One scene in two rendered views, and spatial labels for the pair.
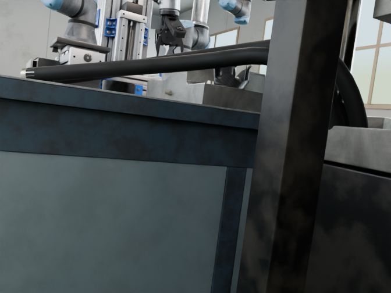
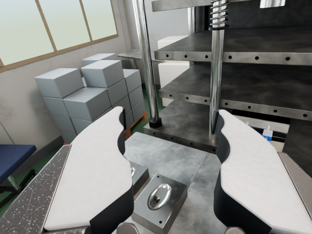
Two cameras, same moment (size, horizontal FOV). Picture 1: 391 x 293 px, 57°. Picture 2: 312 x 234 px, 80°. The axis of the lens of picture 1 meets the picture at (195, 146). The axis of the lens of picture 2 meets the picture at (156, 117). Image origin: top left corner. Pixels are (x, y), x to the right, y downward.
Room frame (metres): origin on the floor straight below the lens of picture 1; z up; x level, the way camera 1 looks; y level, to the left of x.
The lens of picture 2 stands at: (1.72, -0.30, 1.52)
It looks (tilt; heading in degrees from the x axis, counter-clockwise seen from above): 30 degrees down; 241
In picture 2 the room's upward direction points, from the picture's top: 8 degrees counter-clockwise
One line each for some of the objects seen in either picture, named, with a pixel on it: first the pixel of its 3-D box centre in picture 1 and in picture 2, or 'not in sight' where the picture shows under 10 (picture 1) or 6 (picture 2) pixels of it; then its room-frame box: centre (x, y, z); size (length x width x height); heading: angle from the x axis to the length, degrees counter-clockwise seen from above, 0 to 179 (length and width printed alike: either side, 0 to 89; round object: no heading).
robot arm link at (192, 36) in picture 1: (182, 33); not in sight; (1.88, 0.14, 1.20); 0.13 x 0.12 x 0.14; 145
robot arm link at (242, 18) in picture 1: (241, 11); not in sight; (1.82, -0.14, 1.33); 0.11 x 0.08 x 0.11; 145
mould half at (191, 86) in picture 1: (207, 90); not in sight; (1.16, -0.02, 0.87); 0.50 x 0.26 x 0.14; 25
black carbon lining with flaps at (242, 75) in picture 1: (210, 75); not in sight; (1.18, -0.02, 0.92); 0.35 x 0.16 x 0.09; 25
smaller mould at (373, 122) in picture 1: (374, 126); (159, 202); (1.52, -0.74, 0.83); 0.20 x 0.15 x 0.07; 25
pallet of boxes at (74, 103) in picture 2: not in sight; (101, 101); (1.21, -2.66, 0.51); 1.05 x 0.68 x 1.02; 31
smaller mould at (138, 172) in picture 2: not in sight; (127, 179); (1.57, -0.93, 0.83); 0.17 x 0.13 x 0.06; 25
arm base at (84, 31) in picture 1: (80, 34); not in sight; (1.63, 0.57, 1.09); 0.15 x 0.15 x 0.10
